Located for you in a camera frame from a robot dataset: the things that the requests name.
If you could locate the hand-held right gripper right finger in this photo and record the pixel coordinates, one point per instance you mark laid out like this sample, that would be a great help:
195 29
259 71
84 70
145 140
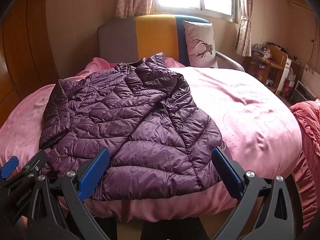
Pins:
228 173

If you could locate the white cabinet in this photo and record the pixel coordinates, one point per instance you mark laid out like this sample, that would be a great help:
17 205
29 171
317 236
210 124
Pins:
290 67

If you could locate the grey yellow blue headboard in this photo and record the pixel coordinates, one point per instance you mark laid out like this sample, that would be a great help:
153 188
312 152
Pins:
152 37

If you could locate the deer print pillow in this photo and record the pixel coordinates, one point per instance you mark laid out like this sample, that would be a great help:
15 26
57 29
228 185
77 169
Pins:
200 33

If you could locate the wooden desk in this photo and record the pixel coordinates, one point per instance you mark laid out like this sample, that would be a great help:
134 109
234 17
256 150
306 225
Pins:
272 65

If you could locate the desk clutter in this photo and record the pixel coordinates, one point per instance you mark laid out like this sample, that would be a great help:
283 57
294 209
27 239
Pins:
260 51

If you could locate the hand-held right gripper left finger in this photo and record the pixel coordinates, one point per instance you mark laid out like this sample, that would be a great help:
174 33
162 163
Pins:
93 171

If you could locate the coral ruffled blanket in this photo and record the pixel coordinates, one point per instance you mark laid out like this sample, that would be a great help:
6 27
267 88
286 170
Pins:
310 135

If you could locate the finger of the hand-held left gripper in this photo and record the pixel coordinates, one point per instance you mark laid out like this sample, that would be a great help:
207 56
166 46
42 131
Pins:
36 160
9 167

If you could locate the red bag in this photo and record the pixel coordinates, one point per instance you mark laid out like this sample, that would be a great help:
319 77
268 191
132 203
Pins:
288 88

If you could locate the grey bed rail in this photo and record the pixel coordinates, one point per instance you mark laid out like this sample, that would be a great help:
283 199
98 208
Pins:
230 60

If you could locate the pink dotted blanket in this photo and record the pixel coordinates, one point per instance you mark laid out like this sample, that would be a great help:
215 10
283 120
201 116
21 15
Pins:
250 120

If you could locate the purple puffer jacket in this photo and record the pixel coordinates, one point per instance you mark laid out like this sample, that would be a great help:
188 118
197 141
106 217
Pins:
125 130

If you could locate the wooden wardrobe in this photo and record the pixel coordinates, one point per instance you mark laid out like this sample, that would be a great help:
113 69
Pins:
22 42

